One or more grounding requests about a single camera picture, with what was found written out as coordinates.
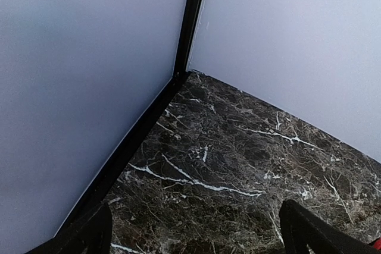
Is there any black vertical frame post left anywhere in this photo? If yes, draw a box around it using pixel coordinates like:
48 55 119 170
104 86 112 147
173 0 202 78

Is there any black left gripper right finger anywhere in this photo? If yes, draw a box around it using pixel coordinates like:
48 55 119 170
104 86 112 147
279 199 380 253

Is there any red black plaid shirt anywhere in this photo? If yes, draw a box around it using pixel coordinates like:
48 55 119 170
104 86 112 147
369 237 381 250

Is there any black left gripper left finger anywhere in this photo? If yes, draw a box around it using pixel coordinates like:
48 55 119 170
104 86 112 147
28 203 113 254

